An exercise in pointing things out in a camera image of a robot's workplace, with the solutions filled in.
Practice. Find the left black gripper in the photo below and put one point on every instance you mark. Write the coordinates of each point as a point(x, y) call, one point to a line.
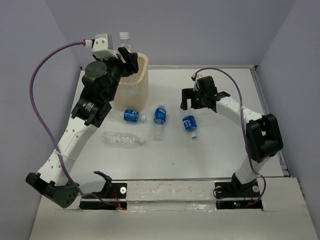
point(131, 67)

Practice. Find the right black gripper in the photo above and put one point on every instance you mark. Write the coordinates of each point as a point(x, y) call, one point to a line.
point(188, 93)

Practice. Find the blue label bottle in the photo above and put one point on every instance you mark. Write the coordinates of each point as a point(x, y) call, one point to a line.
point(189, 123)
point(159, 121)
point(129, 116)

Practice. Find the clear bottle without label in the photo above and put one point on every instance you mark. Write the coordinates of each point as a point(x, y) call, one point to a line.
point(125, 42)

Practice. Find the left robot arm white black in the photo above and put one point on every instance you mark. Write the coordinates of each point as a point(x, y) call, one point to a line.
point(100, 83)

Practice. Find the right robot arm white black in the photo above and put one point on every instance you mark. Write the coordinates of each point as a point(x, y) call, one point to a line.
point(262, 134)

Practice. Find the cream plastic bin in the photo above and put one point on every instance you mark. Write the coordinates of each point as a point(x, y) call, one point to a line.
point(137, 102)

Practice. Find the clear bottle lying left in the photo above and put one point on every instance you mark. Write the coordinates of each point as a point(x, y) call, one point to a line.
point(122, 139)

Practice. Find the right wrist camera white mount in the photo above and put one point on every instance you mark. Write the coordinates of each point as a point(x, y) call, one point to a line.
point(195, 77)

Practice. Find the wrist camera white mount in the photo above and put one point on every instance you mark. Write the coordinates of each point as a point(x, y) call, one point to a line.
point(101, 46)
point(195, 77)

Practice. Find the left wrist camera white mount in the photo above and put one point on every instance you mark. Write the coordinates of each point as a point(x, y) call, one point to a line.
point(101, 46)

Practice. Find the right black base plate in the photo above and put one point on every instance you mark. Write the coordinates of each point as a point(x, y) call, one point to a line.
point(234, 199)

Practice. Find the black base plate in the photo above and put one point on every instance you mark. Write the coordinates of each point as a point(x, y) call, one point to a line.
point(234, 199)
point(113, 195)

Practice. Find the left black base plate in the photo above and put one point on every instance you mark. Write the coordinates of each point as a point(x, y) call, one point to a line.
point(113, 195)

